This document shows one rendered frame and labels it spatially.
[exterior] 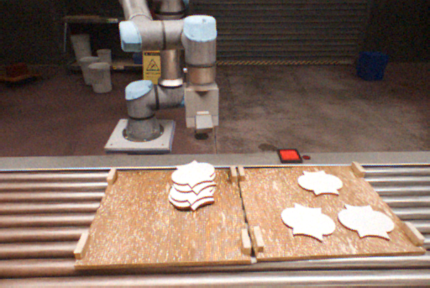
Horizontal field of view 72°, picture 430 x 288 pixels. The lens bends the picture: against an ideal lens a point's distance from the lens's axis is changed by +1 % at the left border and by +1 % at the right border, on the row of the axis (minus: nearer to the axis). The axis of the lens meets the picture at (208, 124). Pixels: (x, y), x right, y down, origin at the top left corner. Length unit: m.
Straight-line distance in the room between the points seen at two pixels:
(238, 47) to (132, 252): 4.97
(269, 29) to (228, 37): 0.72
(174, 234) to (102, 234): 0.18
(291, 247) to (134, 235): 0.39
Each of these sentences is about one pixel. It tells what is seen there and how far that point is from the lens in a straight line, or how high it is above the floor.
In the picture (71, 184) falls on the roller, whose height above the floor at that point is 0.92.
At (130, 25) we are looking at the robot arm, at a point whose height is 1.41.
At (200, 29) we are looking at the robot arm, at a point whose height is 1.42.
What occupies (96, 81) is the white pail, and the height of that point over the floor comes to 0.18.
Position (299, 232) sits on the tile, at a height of 0.95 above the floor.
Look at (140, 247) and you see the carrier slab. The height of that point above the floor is 0.94.
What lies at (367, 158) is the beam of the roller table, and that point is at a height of 0.92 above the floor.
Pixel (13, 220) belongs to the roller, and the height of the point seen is 0.92.
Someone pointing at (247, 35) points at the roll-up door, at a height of 0.54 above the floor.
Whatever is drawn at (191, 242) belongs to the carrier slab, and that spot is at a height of 0.94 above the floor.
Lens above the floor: 1.53
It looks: 27 degrees down
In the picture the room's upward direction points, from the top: straight up
